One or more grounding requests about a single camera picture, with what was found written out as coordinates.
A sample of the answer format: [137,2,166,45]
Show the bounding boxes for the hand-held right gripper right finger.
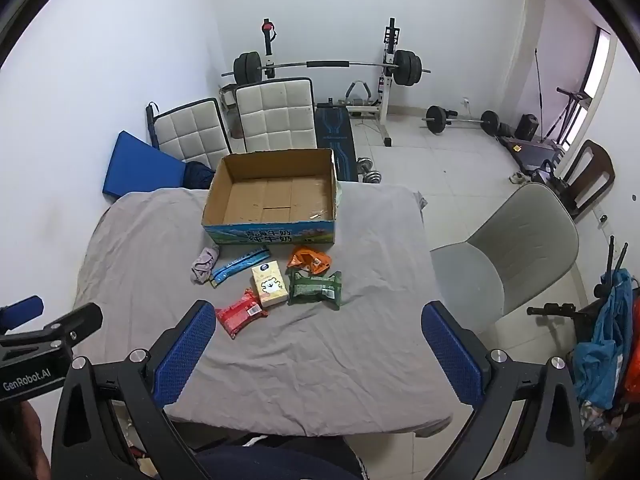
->
[421,301,587,480]

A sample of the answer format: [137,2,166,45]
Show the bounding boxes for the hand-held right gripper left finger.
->
[51,300,217,480]

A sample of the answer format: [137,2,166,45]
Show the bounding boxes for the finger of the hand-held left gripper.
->
[0,296,44,334]
[0,304,104,350]

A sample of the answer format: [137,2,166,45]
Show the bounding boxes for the red soft packet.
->
[215,287,269,340]

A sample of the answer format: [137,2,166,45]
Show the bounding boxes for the pink cloth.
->
[190,245,221,285]

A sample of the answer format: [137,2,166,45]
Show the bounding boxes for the blue soft packet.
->
[210,249,272,289]

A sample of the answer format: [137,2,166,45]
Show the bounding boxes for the green soft packet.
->
[287,269,344,309]

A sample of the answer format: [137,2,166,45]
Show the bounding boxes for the orange soft packet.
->
[286,246,333,276]

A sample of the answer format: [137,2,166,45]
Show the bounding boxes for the cardboard box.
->
[201,148,343,246]

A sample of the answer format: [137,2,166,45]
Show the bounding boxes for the person's left forearm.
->
[0,402,52,480]

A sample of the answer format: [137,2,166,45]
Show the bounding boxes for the grey table cloth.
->
[72,182,453,438]

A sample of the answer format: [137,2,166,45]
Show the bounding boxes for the grey shell chair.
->
[430,182,580,336]

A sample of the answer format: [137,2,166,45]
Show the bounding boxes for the person's dark clothing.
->
[197,435,363,480]

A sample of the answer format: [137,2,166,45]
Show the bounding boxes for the blue hanging cloth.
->
[572,269,636,411]

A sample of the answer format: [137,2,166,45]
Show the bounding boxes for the blue foam mat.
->
[102,131,201,200]

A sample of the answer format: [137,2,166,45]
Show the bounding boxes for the dark blue bag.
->
[182,161,217,190]

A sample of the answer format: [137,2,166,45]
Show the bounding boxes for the black poles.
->
[595,235,631,301]

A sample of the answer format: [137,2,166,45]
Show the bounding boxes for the black exercise machine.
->
[497,87,591,173]

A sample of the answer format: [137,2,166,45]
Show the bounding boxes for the white padded chair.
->
[152,98,233,163]
[235,77,318,156]

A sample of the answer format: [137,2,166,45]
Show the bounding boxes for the short barbell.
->
[421,105,501,136]

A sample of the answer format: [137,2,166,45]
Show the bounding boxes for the brown wooden chair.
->
[550,139,616,218]

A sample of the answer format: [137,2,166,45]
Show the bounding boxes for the black box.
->
[515,114,540,141]

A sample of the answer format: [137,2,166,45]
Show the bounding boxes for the black weight bench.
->
[315,101,360,183]

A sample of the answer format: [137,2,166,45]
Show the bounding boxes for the white barbell rack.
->
[260,17,401,148]

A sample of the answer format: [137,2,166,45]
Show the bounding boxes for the long barbell with black plates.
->
[232,50,432,87]

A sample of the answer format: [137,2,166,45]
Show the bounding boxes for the window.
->
[582,25,613,101]

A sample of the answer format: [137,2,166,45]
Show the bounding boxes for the black handlebar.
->
[527,302,591,319]

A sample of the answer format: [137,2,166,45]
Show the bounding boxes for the grey exercise handle device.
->
[345,80,373,107]

